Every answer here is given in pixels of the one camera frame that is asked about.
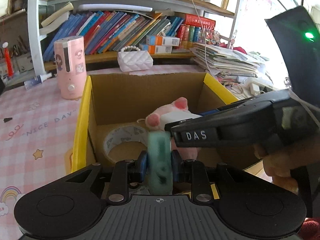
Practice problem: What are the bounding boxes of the green white toy figure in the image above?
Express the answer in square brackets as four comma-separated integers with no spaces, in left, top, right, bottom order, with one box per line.
[147,131,173,196]

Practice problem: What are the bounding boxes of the white bookshelf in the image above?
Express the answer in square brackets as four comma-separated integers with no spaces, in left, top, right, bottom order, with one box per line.
[24,0,245,75]

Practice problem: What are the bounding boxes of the red tassel ornament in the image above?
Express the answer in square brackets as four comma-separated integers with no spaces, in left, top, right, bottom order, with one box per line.
[2,42,14,77]

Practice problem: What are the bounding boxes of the yellow tape roll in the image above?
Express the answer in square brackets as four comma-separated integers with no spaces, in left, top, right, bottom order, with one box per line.
[102,124,148,164]

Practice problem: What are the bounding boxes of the yellow cardboard box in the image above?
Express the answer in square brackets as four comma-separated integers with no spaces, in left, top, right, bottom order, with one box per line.
[71,72,263,201]

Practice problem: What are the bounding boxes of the orange white medicine boxes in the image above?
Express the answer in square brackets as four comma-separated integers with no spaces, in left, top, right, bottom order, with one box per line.
[139,35,180,55]

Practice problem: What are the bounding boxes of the person right hand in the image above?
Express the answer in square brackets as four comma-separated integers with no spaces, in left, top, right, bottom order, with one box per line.
[254,135,319,194]

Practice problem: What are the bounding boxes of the row of colourful books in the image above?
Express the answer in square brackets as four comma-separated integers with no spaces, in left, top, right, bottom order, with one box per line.
[40,10,216,62]

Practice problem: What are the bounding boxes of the white quilted handbag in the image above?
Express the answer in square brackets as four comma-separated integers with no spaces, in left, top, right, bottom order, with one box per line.
[117,46,153,72]

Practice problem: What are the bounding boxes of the pink cylindrical humidifier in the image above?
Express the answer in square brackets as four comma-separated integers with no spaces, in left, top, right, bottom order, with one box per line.
[54,36,87,100]

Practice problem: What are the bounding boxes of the small black cap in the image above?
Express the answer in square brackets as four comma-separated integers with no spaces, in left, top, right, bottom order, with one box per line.
[3,118,12,123]

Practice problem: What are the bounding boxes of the pink plush pig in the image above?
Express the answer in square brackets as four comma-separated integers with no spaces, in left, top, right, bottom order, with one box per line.
[145,97,200,160]

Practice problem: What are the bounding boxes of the white tube on table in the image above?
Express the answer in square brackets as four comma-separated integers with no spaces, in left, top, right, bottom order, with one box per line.
[24,73,52,90]

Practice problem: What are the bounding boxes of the pink checkered tablecloth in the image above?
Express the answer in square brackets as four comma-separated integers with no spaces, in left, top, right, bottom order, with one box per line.
[0,63,208,233]

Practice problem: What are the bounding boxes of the stack of papers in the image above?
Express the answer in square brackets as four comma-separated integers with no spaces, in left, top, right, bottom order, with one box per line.
[190,43,263,77]

